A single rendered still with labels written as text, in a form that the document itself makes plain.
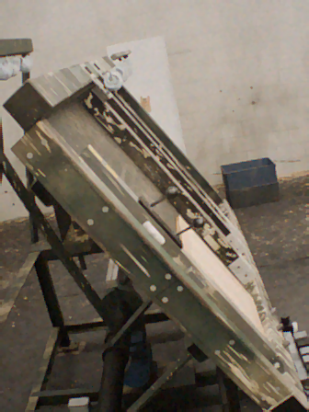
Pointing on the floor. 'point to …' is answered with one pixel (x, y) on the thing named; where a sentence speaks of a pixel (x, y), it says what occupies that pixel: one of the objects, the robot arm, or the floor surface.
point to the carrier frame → (141, 382)
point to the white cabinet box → (153, 83)
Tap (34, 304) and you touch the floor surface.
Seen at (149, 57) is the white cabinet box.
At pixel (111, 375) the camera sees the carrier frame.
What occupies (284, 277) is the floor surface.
